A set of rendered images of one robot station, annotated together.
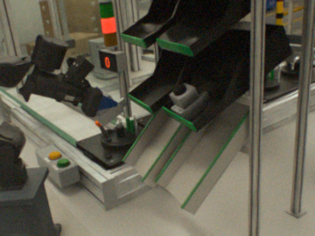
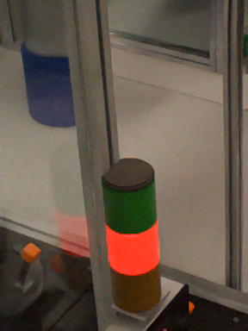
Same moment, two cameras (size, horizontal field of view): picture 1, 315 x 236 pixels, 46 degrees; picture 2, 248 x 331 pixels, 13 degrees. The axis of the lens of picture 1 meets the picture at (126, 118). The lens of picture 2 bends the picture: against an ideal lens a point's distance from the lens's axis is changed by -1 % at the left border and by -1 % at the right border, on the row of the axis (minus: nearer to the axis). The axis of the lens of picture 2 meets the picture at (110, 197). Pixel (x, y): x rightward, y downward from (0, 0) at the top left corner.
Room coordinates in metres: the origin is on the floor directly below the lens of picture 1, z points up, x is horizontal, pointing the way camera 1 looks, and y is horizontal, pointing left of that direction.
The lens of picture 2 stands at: (1.72, 0.76, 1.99)
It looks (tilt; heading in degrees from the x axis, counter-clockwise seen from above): 36 degrees down; 247
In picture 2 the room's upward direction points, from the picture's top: 5 degrees counter-clockwise
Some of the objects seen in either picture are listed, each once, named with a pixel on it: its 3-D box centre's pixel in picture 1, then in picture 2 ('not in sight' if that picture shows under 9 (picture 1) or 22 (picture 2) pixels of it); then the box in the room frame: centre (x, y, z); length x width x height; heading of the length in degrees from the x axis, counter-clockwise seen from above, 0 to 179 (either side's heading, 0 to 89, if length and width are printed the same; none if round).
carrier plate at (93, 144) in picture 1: (121, 143); not in sight; (1.15, 0.03, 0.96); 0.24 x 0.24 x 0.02; 31
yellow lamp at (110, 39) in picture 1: (110, 39); (135, 278); (1.37, 0.02, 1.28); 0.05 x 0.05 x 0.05
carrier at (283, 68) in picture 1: (297, 64); not in sight; (1.66, -0.82, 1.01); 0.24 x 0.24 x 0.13; 31
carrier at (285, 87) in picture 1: (262, 77); not in sight; (1.53, -0.61, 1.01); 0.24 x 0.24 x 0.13; 31
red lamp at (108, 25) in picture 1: (108, 25); (133, 240); (1.37, 0.02, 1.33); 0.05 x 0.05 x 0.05
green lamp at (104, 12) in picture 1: (106, 10); (129, 198); (1.37, 0.02, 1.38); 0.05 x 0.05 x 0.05
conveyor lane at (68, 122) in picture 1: (89, 130); not in sight; (1.42, 0.16, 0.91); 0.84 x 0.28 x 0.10; 31
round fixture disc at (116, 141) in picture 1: (121, 138); not in sight; (1.15, 0.03, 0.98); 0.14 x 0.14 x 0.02
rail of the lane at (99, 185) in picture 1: (53, 145); not in sight; (1.31, 0.30, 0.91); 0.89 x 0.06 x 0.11; 31
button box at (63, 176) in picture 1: (56, 164); not in sight; (1.11, 0.26, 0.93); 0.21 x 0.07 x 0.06; 31
